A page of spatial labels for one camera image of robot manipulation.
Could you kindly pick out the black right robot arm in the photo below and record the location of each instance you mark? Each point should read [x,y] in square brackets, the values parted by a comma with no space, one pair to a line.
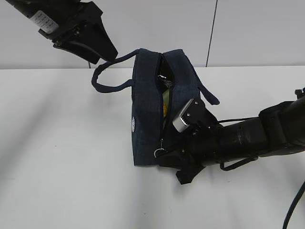
[277,131]

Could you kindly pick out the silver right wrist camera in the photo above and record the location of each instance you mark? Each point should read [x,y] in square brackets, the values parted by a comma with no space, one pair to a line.
[192,113]

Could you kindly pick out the dark blue insulated lunch bag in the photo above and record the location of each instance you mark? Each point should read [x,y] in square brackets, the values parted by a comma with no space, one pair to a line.
[149,130]

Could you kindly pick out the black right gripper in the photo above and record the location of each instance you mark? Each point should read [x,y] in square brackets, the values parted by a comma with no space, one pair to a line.
[182,156]

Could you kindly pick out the light green food container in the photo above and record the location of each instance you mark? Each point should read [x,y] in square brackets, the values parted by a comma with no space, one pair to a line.
[166,97]

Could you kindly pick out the yellow toy bell pepper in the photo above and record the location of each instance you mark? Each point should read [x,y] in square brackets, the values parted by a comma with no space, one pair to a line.
[165,110]

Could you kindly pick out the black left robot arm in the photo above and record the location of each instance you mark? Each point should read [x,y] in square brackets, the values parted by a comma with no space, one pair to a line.
[47,13]

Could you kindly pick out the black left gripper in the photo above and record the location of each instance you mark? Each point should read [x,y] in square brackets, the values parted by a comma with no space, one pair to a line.
[83,34]

